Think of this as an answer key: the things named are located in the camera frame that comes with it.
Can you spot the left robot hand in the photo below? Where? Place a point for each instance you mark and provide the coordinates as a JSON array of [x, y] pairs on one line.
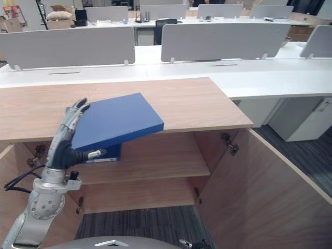
[[61, 153]]

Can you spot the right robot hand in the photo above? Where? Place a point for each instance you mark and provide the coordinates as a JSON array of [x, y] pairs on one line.
[[194, 245]]

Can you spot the blue file folder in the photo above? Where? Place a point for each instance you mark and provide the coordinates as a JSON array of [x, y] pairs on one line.
[[116, 120]]

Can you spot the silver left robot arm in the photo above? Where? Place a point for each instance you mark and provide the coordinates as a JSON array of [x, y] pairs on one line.
[[42, 205]]

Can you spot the metal cabinet hinge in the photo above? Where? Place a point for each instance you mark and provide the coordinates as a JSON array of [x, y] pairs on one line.
[[37, 155], [80, 205], [198, 196], [230, 145]]

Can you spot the wooden office cabinet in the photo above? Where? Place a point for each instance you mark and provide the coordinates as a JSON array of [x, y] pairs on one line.
[[129, 103]]

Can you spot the wooden cabinet shelf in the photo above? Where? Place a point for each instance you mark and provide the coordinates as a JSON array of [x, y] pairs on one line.
[[155, 160]]

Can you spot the black office chair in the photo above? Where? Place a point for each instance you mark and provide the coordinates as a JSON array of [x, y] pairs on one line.
[[162, 28]]

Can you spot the white office desk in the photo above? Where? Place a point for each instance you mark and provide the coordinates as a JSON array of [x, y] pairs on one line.
[[259, 77]]

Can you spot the grey robot torso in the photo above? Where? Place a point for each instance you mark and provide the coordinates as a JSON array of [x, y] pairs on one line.
[[114, 243]]

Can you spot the grey desk divider panel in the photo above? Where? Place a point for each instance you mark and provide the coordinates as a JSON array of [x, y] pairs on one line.
[[67, 46], [106, 13], [271, 11], [163, 11], [220, 11], [317, 41], [223, 41]]

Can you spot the brown cardboard box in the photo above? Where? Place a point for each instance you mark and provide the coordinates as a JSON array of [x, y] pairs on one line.
[[61, 18], [11, 24]]

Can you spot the black box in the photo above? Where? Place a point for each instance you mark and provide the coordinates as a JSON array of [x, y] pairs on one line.
[[81, 17]]

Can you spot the black tripod stand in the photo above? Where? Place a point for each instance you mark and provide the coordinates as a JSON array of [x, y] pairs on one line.
[[42, 13]]

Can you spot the black wifi router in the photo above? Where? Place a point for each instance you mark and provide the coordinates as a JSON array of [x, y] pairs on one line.
[[143, 17]]

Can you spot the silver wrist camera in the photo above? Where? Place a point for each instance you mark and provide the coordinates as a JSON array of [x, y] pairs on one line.
[[74, 180]]

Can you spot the white drawer pedestal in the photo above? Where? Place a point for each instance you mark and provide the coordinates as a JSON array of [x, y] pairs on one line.
[[303, 119]]

